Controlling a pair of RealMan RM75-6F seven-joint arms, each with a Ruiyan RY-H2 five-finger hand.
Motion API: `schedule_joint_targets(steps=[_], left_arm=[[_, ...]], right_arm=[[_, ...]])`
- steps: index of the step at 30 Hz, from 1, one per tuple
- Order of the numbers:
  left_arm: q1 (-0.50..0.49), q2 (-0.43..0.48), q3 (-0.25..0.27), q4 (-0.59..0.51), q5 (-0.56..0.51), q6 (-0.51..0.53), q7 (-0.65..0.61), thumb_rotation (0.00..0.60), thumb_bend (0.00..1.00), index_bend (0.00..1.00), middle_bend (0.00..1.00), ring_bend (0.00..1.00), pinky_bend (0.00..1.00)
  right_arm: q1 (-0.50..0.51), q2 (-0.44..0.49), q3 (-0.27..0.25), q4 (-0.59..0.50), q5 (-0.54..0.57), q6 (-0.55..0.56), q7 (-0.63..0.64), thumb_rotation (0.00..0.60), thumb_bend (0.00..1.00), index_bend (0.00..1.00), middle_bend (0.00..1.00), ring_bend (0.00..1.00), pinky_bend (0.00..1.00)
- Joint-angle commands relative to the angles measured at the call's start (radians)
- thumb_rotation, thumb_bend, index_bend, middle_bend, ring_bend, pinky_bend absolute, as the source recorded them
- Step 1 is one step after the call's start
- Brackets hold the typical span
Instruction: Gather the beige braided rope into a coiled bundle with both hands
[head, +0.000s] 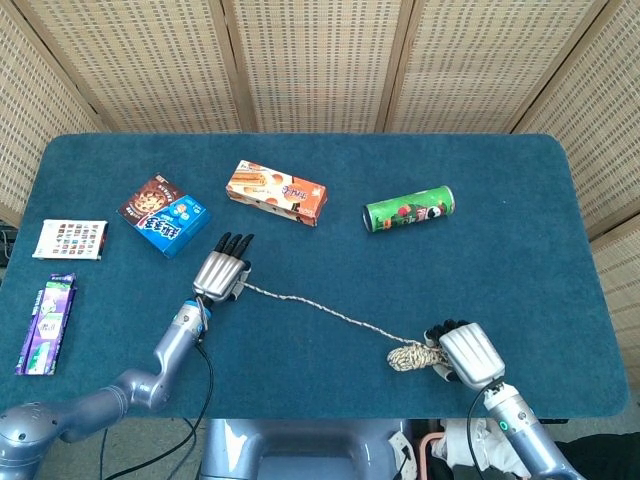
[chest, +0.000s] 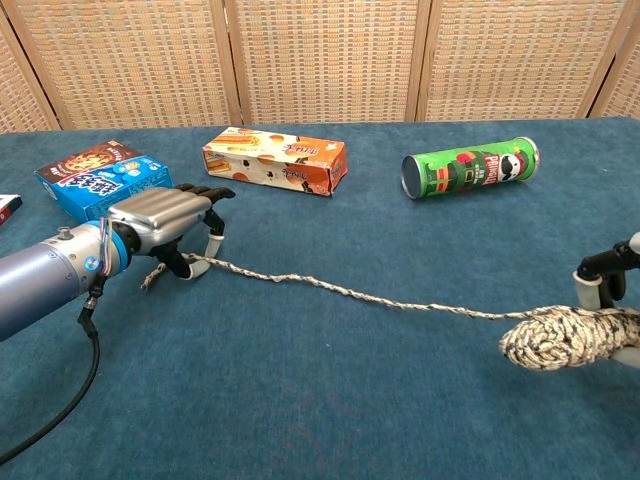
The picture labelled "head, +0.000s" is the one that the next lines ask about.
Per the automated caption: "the beige speckled braided rope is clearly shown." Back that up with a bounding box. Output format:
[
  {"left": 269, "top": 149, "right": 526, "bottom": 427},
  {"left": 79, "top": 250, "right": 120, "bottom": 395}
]
[{"left": 238, "top": 281, "right": 451, "bottom": 374}]

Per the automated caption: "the pink basket rim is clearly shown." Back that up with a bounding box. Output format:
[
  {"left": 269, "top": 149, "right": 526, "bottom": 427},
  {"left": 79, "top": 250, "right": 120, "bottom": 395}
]
[{"left": 418, "top": 432, "right": 446, "bottom": 480}]

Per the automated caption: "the blue carpet table cover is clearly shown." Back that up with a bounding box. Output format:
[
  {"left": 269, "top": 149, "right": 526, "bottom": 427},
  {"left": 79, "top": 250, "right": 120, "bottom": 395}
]
[{"left": 0, "top": 132, "right": 632, "bottom": 421}]

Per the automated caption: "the blue-grey robot torso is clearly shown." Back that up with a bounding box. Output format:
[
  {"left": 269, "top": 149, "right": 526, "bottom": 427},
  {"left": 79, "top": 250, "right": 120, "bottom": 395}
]
[{"left": 199, "top": 418, "right": 416, "bottom": 480}]

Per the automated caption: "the dark bag on floor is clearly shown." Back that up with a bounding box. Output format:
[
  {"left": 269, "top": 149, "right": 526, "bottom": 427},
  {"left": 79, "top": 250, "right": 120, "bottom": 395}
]
[{"left": 542, "top": 433, "right": 640, "bottom": 480}]

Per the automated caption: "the wicker folding screen panel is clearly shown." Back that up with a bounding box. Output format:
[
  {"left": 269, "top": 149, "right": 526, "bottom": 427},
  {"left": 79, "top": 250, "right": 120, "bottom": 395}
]
[
  {"left": 374, "top": 0, "right": 631, "bottom": 135},
  {"left": 0, "top": 0, "right": 109, "bottom": 229},
  {"left": 219, "top": 0, "right": 426, "bottom": 135},
  {"left": 12, "top": 0, "right": 259, "bottom": 135},
  {"left": 509, "top": 0, "right": 640, "bottom": 371}
]

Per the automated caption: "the thin black floor cable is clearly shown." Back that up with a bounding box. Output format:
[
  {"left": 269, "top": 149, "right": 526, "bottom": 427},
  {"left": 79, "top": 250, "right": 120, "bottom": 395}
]
[{"left": 98, "top": 427, "right": 110, "bottom": 480}]

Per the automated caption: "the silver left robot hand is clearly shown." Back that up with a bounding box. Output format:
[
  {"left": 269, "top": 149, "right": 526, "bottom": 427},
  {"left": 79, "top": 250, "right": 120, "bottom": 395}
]
[{"left": 192, "top": 232, "right": 256, "bottom": 305}]

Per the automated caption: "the green Pringles can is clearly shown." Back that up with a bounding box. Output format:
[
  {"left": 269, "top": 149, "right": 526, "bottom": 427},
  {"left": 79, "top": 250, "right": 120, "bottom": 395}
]
[{"left": 362, "top": 185, "right": 456, "bottom": 235}]

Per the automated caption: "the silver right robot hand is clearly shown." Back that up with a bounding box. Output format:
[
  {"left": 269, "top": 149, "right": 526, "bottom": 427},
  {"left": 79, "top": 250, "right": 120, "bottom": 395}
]
[{"left": 423, "top": 319, "right": 506, "bottom": 392}]

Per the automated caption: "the black device beside table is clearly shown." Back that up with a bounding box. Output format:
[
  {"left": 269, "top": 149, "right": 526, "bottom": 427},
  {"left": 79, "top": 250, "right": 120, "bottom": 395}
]
[{"left": 0, "top": 227, "right": 19, "bottom": 269}]

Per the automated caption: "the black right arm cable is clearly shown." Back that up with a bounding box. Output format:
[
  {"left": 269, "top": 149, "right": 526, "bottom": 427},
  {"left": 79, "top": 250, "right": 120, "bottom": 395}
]
[{"left": 466, "top": 379, "right": 504, "bottom": 480}]

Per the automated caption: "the white picture card box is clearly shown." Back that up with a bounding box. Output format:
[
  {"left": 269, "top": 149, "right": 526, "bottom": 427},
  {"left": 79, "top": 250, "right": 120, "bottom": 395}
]
[{"left": 31, "top": 218, "right": 109, "bottom": 262}]

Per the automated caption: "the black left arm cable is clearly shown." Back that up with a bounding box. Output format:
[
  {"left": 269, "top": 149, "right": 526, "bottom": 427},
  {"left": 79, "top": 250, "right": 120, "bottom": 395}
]
[{"left": 117, "top": 339, "right": 215, "bottom": 480}]

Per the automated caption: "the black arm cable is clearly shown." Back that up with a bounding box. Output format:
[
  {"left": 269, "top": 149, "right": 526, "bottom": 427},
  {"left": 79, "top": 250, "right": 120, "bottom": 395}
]
[
  {"left": 117, "top": 339, "right": 215, "bottom": 480},
  {"left": 466, "top": 379, "right": 504, "bottom": 480}
]

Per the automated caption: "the blue chocolate cookie box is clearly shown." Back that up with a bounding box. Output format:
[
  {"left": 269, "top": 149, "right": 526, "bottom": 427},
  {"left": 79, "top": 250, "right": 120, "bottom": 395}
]
[{"left": 117, "top": 173, "right": 211, "bottom": 260}]

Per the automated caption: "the purple slim carton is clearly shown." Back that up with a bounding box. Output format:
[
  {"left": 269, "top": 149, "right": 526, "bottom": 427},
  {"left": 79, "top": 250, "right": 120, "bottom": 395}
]
[{"left": 14, "top": 272, "right": 78, "bottom": 376}]

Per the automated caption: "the white power strip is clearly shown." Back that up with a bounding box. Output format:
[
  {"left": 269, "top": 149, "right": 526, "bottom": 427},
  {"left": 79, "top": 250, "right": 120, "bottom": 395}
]
[{"left": 388, "top": 430, "right": 419, "bottom": 474}]

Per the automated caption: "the white crumpled cloth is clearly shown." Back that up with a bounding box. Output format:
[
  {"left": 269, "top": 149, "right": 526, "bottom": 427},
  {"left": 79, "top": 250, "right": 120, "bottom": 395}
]
[{"left": 432, "top": 418, "right": 531, "bottom": 479}]

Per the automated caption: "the orange wafer snack box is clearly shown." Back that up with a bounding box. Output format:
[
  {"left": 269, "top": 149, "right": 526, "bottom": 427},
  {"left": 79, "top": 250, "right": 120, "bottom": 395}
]
[{"left": 225, "top": 159, "right": 329, "bottom": 228}]

